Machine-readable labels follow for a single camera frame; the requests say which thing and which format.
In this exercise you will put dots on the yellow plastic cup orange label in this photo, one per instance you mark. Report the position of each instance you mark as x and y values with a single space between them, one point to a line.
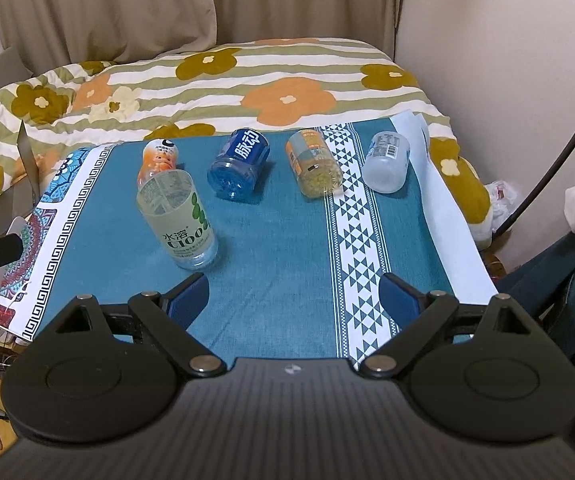
312 165

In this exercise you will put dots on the floral striped blanket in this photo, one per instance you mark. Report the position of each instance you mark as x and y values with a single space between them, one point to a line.
287 70

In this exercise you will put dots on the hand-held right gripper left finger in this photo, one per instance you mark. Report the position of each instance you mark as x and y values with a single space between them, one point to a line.
187 300

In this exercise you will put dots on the dark blue cloth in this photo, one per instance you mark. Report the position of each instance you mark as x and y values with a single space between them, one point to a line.
567 280

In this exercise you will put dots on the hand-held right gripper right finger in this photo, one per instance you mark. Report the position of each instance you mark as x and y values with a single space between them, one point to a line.
398 301

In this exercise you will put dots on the white plastic bag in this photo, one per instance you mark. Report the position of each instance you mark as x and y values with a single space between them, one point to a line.
502 200

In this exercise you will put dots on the clear cup with green label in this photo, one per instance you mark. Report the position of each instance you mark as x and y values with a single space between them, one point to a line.
182 230

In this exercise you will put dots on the pale blue sheet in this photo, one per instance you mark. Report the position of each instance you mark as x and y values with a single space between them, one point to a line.
455 230

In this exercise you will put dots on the blue plastic cup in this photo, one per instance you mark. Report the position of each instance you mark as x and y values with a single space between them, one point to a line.
240 162

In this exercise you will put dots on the clear cup with white label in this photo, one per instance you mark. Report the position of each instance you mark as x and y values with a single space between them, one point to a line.
386 165

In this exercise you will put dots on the teal patterned tablecloth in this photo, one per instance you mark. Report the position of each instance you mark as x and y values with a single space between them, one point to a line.
277 245

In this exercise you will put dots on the beige curtain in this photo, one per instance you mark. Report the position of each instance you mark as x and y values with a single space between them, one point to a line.
117 10

